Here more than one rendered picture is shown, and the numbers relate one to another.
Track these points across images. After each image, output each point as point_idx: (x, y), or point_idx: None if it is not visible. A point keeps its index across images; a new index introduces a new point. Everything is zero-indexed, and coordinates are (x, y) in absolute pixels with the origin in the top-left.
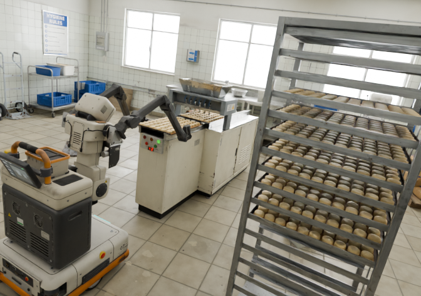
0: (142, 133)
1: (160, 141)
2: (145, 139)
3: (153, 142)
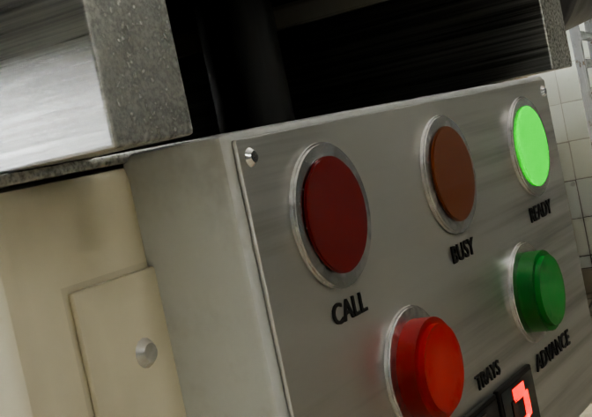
0: (233, 132)
1: (539, 115)
2: (361, 265)
3: (482, 231)
